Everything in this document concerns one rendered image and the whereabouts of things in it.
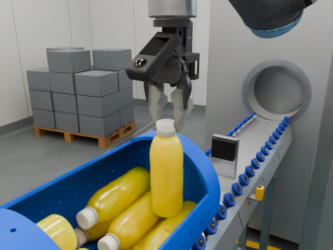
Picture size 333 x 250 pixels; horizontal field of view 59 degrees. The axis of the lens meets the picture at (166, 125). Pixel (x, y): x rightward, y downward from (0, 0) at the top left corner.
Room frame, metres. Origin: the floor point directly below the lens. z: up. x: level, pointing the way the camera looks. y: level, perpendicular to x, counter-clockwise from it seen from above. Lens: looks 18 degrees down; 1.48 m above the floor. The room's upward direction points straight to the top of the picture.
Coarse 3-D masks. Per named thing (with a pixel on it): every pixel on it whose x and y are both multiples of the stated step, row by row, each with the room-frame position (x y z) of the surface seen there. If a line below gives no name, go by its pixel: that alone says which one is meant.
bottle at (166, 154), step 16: (160, 144) 0.54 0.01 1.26; (176, 144) 0.54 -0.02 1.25; (160, 160) 0.53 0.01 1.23; (176, 160) 0.53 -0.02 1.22; (160, 176) 0.53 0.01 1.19; (176, 176) 0.53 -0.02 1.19; (160, 192) 0.53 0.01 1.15; (176, 192) 0.53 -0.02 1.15; (160, 208) 0.53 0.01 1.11; (176, 208) 0.53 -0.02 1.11
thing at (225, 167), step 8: (216, 136) 1.05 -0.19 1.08; (224, 136) 1.04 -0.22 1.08; (216, 144) 1.03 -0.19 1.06; (224, 144) 1.01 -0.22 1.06; (232, 144) 1.00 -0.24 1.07; (216, 152) 1.03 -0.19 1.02; (224, 152) 1.01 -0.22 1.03; (232, 152) 0.99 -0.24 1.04; (216, 160) 1.04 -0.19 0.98; (224, 160) 1.03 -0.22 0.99; (232, 160) 0.99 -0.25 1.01; (216, 168) 1.04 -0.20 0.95; (224, 168) 1.02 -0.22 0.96; (232, 168) 1.01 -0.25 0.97; (232, 176) 1.01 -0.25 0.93
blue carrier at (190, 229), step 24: (144, 144) 0.72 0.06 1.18; (192, 144) 0.64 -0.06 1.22; (96, 168) 0.62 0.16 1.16; (120, 168) 0.72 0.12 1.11; (192, 168) 0.64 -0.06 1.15; (48, 192) 0.50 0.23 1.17; (72, 192) 0.58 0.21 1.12; (192, 192) 0.64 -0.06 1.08; (216, 192) 0.59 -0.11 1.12; (0, 216) 0.34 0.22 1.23; (24, 216) 0.34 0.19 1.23; (72, 216) 0.57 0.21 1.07; (192, 216) 0.49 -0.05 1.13; (0, 240) 0.29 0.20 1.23; (24, 240) 0.30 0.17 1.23; (48, 240) 0.31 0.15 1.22; (96, 240) 0.58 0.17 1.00; (168, 240) 0.42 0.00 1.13; (192, 240) 0.49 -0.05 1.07
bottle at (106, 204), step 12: (132, 168) 0.67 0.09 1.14; (144, 168) 0.66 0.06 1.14; (120, 180) 0.60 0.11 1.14; (132, 180) 0.61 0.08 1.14; (144, 180) 0.63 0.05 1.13; (96, 192) 0.56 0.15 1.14; (108, 192) 0.55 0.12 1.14; (120, 192) 0.56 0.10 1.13; (132, 192) 0.58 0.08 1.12; (144, 192) 0.62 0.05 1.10; (96, 204) 0.52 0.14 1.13; (108, 204) 0.53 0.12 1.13; (120, 204) 0.55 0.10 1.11; (96, 216) 0.51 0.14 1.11; (108, 216) 0.52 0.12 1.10
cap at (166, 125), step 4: (160, 120) 0.57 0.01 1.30; (164, 120) 0.57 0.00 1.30; (168, 120) 0.57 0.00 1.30; (172, 120) 0.57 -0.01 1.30; (156, 124) 0.56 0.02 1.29; (160, 124) 0.55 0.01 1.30; (164, 124) 0.54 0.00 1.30; (168, 124) 0.54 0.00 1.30; (172, 124) 0.55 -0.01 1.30; (160, 128) 0.55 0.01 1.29; (164, 128) 0.54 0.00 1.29; (168, 128) 0.54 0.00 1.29; (172, 128) 0.55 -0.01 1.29; (164, 132) 0.54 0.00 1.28; (168, 132) 0.54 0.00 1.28
